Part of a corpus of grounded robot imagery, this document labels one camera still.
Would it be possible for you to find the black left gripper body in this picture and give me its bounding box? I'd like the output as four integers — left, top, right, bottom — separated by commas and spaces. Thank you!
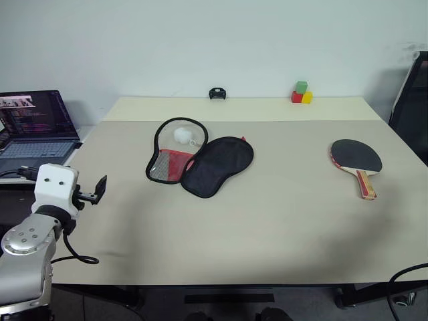
72, 183, 102, 212

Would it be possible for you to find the black red paddle case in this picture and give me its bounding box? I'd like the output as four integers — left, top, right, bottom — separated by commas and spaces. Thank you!
144, 116, 255, 199

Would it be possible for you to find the black rubber table tennis paddle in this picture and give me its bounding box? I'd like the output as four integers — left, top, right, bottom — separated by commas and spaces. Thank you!
327, 138, 383, 201

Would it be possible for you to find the open dark laptop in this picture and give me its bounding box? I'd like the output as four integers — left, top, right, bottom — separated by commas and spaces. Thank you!
0, 90, 84, 173

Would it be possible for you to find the white fluffy ball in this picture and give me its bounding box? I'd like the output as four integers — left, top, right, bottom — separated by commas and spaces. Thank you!
173, 126, 193, 145

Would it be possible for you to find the small black clip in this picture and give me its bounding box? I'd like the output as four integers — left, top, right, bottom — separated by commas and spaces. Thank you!
208, 86, 228, 101

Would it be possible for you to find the black office chair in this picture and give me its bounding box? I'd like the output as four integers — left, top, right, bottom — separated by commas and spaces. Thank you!
387, 49, 428, 167

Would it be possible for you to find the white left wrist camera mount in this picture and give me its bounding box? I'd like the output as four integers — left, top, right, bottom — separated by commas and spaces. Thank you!
33, 163, 80, 220

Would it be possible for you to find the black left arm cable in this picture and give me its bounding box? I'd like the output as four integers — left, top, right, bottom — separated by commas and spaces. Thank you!
49, 229, 100, 265

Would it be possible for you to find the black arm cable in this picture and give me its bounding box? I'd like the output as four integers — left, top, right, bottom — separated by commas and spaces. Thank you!
49, 229, 100, 265
387, 262, 428, 321

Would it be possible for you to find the black cable with plug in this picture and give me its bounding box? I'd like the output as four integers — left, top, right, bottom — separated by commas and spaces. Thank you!
0, 165, 40, 183

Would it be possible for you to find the black table frame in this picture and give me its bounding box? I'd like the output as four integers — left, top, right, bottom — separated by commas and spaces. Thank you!
49, 282, 428, 310

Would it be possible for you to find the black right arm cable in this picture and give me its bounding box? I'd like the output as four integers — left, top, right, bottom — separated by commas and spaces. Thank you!
387, 262, 428, 321

